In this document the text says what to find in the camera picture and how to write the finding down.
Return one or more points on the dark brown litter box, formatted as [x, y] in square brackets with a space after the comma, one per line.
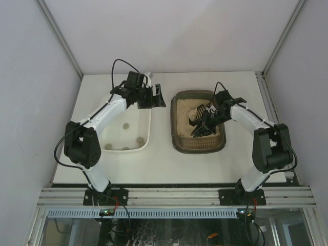
[181, 104]

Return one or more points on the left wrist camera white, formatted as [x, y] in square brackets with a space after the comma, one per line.
[147, 79]

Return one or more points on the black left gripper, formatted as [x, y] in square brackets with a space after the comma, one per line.
[149, 97]

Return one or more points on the aluminium right corner post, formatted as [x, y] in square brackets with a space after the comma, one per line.
[284, 35]

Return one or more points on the white plastic waste bin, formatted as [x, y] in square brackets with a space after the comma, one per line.
[111, 129]

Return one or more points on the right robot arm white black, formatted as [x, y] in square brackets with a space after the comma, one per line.
[272, 151]

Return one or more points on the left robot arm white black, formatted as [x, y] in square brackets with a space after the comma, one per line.
[81, 139]

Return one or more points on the aluminium left corner post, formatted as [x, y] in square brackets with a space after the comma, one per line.
[50, 20]

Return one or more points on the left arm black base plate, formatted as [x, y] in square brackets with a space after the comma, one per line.
[108, 198]

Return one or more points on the grey slotted cable duct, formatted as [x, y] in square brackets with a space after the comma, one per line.
[120, 213]

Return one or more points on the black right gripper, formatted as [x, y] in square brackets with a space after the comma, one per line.
[208, 122]

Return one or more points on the aluminium front mounting rail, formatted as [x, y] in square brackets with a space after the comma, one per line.
[276, 197]

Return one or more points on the aluminium corner post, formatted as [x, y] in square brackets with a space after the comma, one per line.
[284, 35]
[50, 20]

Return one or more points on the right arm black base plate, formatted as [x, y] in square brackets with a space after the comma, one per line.
[229, 197]

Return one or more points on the black slotted litter scoop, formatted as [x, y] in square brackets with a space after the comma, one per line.
[195, 116]

